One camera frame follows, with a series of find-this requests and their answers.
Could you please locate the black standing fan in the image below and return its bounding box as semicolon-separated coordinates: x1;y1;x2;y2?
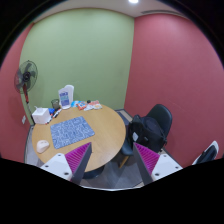
14;60;39;126

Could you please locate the dark pen holder cup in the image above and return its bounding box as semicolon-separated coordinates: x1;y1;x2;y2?
51;99;60;111

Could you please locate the black backpack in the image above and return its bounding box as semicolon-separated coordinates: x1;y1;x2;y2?
128;115;167;153

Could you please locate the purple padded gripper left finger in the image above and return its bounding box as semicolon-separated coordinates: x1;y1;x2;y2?
41;143;92;185

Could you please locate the white tissue box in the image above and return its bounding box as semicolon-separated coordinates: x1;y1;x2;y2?
32;108;51;124

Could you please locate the blue patterned mouse pad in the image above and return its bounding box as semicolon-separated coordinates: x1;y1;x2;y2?
50;116;95;149

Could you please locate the round wooden table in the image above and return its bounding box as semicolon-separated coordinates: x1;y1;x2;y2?
32;105;126;177

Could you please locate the white plastic jug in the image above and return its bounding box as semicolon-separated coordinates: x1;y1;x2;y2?
58;85;74;109

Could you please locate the beige computer mouse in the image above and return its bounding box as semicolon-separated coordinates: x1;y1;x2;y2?
36;140;50;153

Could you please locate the white wall socket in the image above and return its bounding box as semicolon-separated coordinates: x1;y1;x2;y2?
22;115;26;124

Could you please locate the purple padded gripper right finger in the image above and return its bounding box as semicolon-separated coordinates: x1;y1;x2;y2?
133;143;182;185

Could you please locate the orange snack packet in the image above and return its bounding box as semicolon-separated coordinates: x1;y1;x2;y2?
77;101;87;110

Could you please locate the black and white chair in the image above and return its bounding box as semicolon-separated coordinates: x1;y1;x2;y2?
193;141;219;165

